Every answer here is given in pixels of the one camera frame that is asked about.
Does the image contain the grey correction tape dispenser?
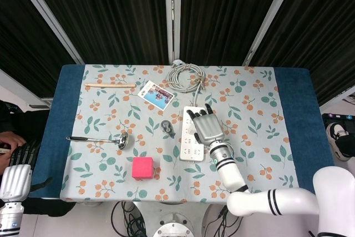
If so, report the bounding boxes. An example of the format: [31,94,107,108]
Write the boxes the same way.
[160,119,175,139]

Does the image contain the white power strip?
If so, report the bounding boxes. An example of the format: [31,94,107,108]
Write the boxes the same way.
[179,105,209,163]

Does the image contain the blue table cover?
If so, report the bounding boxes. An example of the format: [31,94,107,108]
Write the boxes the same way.
[29,64,336,200]

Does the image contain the black floor cables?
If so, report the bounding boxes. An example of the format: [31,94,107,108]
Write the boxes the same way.
[110,200,152,237]
[215,205,245,237]

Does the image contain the bystander bare hand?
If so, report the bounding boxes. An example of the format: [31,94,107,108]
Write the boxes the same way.
[0,132,26,155]

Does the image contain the floral tablecloth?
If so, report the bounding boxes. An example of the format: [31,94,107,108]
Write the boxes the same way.
[59,64,300,204]

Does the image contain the coiled grey power cable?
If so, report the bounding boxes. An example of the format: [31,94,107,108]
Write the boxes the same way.
[166,59,207,107]

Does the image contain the white frame post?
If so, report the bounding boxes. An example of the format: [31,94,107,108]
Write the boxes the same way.
[164,0,182,65]
[242,0,303,66]
[10,0,84,65]

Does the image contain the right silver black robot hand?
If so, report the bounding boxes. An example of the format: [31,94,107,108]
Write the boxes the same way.
[186,103,226,147]

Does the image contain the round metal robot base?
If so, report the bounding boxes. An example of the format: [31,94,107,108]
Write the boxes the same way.
[152,211,195,237]

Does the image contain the wooden stick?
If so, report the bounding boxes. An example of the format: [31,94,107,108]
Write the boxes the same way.
[84,82,137,89]

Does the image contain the white black sneaker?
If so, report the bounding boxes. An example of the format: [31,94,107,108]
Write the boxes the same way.
[325,122,351,163]

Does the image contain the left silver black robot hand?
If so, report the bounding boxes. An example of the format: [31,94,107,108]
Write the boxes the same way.
[0,139,54,201]

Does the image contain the black trouser leg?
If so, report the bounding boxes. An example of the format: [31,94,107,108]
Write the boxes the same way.
[334,133,355,158]

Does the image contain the bystander black clothing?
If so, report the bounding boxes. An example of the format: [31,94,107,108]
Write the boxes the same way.
[0,99,51,152]

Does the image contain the blue picture postcard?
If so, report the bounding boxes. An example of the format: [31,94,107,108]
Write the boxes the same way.
[137,80,174,110]

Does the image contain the steel ladle black handle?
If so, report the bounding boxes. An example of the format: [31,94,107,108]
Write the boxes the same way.
[65,132,130,150]

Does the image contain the dark pleated curtain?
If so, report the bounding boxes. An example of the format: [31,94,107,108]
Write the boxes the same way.
[180,0,288,66]
[24,0,170,65]
[0,0,78,99]
[248,0,355,107]

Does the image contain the pink foam cube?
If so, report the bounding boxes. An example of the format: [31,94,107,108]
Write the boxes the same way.
[131,157,155,180]

